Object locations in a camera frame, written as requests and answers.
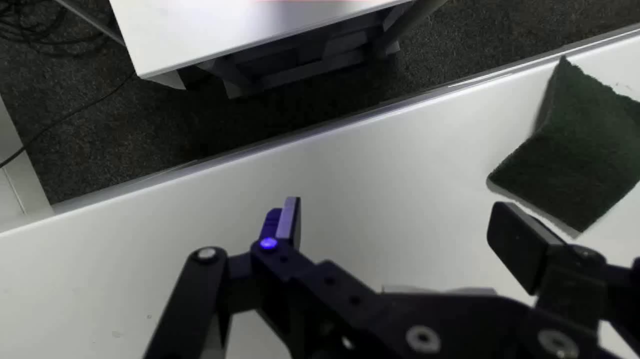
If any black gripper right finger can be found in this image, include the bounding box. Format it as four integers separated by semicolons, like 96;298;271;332
486;201;640;359

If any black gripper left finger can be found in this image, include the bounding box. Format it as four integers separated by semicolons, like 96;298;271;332
143;195;384;359

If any dark green towel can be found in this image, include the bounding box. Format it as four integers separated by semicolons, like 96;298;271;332
486;55;640;235

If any white desk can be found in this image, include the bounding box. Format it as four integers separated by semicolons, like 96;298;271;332
57;0;449;101

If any white furniture panel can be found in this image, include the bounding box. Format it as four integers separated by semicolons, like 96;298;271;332
0;97;57;231

